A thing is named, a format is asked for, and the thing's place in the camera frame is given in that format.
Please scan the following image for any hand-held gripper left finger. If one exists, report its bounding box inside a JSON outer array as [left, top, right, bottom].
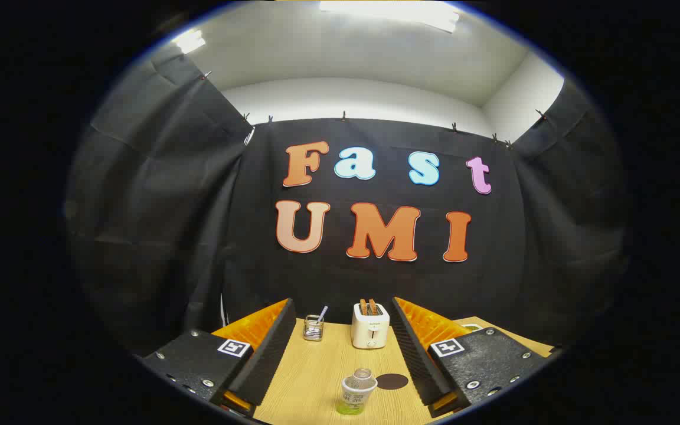
[[139, 298, 297, 419]]

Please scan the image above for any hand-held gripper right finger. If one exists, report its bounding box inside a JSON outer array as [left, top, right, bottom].
[[390, 296, 562, 419]]

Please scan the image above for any dark brown round coaster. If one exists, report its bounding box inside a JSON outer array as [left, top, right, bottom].
[[375, 373, 409, 390]]

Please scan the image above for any clear juice bottle white label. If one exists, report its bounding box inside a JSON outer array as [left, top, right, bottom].
[[336, 368, 378, 416]]

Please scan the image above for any small glass jar with straw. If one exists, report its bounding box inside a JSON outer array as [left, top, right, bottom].
[[303, 306, 329, 342]]

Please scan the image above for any white toaster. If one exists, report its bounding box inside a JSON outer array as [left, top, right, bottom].
[[351, 299, 390, 350]]

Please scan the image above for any wooden table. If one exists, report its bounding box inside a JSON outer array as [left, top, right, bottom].
[[222, 316, 554, 425]]

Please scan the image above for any black backdrop cloth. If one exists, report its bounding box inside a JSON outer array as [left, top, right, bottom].
[[64, 44, 633, 358]]

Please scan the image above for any small ceiling light panel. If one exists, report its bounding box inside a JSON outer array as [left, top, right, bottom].
[[173, 28, 207, 55]]

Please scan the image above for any large ceiling light panel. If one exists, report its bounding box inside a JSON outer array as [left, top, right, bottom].
[[318, 0, 460, 33]]

